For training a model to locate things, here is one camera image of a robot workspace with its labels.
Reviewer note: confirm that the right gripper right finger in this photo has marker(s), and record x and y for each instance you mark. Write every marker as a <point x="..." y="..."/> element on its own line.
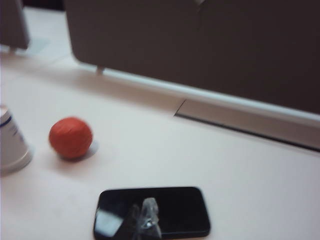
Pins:
<point x="150" y="220"/>

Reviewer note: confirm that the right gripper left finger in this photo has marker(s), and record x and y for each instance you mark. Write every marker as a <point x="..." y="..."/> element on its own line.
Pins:
<point x="133" y="222"/>

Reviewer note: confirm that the white paper cup blue band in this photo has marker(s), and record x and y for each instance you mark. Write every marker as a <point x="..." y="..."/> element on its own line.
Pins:
<point x="15" y="167"/>
<point x="10" y="140"/>

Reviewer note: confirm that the black smartphone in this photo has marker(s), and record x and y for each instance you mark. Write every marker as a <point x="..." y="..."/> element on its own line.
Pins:
<point x="180" y="212"/>

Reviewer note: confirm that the wide brown desk divider panel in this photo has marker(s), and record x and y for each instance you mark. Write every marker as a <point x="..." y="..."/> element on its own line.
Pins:
<point x="200" y="45"/>

